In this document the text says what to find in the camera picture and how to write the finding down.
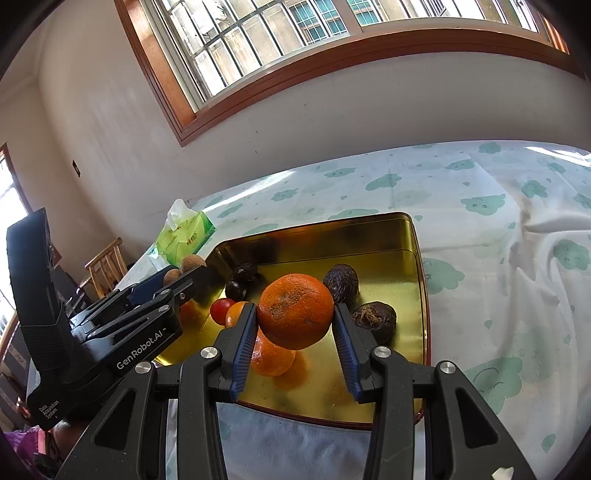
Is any wooden chair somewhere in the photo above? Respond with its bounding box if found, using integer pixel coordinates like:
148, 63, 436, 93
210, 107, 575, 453
84, 237, 129, 301

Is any green tissue pack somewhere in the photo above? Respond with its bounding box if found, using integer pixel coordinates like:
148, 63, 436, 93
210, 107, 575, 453
148, 199, 217, 268

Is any red cherry tomato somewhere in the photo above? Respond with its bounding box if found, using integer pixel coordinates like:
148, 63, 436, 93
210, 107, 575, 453
210, 298, 236, 325

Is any dark furniture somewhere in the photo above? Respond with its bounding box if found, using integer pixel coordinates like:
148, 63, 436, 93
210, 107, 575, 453
48, 265, 93, 315

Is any wooden framed barred window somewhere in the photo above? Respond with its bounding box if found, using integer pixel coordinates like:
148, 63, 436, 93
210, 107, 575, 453
115, 0, 583, 147

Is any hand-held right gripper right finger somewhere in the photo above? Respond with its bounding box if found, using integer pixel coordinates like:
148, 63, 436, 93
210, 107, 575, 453
333, 303, 539, 480

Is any person's left hand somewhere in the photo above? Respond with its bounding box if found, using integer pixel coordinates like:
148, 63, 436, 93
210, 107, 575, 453
48, 419, 88, 455

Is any purple patterned clothing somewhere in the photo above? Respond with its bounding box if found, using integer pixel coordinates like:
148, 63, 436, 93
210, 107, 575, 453
7, 425, 51, 467

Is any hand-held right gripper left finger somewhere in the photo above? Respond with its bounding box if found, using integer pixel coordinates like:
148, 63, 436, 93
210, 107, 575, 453
58, 302, 258, 480

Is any white tablecloth with green print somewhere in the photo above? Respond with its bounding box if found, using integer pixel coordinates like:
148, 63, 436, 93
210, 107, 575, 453
115, 140, 591, 480

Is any dark wrinkled fruit with stem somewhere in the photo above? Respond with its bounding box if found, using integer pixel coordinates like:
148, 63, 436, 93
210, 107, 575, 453
351, 301, 397, 347

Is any small smooth orange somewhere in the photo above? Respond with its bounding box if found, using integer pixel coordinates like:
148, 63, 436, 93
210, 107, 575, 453
225, 301, 251, 328

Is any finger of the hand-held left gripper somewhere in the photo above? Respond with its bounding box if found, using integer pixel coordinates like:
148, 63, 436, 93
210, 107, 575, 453
69, 265, 179, 326
85, 267, 212, 342

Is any large mandarin orange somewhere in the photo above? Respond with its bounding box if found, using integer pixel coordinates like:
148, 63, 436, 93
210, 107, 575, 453
257, 273, 335, 350

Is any medium orange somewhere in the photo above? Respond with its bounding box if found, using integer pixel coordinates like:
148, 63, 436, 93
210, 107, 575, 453
250, 330, 297, 378

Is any red and gold tin box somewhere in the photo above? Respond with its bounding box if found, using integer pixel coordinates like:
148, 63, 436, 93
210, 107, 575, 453
154, 212, 432, 431

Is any dark wrinkled passion fruit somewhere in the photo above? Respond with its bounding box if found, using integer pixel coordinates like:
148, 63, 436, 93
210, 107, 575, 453
322, 263, 360, 305

